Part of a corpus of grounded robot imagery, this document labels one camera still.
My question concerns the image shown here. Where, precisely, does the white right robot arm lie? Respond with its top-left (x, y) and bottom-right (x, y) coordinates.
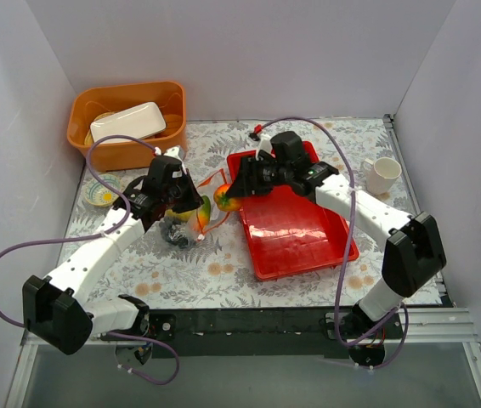
top-left (226, 131), bottom-right (447, 338)

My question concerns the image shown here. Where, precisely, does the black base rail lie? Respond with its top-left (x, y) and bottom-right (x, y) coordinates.
top-left (149, 307), bottom-right (403, 359)

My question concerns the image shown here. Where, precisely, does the green orange mango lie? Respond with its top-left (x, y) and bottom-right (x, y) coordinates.
top-left (195, 195), bottom-right (212, 232)

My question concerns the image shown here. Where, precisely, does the red plastic tray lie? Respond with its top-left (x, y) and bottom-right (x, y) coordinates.
top-left (226, 140), bottom-right (360, 282)

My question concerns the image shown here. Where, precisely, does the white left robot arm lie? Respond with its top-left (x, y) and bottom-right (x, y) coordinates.
top-left (22, 147), bottom-right (203, 355)

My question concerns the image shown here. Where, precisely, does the dark grape bunch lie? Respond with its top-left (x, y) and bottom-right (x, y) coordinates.
top-left (159, 218), bottom-right (194, 249)

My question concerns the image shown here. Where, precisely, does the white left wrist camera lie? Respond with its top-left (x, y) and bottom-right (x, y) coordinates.
top-left (163, 145), bottom-right (185, 161)

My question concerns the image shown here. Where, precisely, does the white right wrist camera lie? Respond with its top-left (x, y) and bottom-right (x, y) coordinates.
top-left (255, 134), bottom-right (273, 161)

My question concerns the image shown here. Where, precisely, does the white rectangular dish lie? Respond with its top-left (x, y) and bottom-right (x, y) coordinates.
top-left (89, 102), bottom-right (167, 142)

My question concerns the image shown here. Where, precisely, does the patterned small bowl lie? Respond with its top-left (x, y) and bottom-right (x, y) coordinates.
top-left (84, 174), bottom-right (123, 207)

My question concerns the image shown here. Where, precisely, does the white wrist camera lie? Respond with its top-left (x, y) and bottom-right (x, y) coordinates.
top-left (163, 145), bottom-right (185, 161)
top-left (255, 134), bottom-right (273, 161)

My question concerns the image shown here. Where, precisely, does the white mug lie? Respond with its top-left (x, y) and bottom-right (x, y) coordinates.
top-left (360, 157), bottom-right (402, 196)

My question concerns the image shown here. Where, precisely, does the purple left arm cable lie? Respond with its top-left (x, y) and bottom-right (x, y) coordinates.
top-left (0, 134), bottom-right (180, 386)

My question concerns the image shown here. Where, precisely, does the clear zip bag orange zipper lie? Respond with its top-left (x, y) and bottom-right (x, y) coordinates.
top-left (157, 167), bottom-right (235, 249)

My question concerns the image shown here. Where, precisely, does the orange red tomato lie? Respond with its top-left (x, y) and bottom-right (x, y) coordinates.
top-left (213, 184), bottom-right (242, 213)

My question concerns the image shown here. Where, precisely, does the yellow plate in tub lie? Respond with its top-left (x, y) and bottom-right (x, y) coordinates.
top-left (84, 111), bottom-right (114, 146)

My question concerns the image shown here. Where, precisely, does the orange plastic tub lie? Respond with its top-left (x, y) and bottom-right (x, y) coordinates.
top-left (66, 81), bottom-right (188, 172)

